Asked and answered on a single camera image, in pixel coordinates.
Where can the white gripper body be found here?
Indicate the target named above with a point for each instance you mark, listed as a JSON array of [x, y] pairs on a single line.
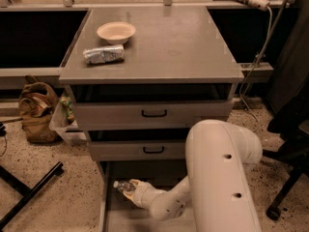
[[142, 192]]

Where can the clear plastic water bottle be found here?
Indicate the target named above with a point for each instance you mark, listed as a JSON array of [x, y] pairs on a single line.
[[124, 186]]

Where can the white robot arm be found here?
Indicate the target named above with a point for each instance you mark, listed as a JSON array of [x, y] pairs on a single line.
[[216, 185]]

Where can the bottom grey drawer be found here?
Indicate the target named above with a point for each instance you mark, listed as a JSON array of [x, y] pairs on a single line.
[[118, 214]]

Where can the grey drawer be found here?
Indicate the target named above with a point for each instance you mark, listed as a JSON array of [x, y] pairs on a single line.
[[146, 144], [118, 214], [148, 106]]

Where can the middle grey drawer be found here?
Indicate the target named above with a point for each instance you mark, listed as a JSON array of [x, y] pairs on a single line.
[[146, 144]]

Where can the top grey drawer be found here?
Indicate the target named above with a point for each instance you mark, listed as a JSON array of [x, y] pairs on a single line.
[[148, 106]]

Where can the grey drawer cabinet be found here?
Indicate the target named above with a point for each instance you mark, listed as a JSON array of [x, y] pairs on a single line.
[[171, 45]]

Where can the clear plastic trash bin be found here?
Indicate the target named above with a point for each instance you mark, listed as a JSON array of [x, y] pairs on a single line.
[[64, 123]]

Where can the black stand legs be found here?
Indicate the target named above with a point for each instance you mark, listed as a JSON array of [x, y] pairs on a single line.
[[26, 192]]

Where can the brown fabric bag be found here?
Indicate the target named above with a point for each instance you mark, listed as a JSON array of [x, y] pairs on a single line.
[[37, 103]]

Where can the crumpled silver chip bag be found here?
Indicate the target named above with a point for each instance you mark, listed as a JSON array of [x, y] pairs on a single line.
[[104, 54]]

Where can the black office chair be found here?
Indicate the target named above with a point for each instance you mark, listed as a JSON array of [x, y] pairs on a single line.
[[292, 123]]

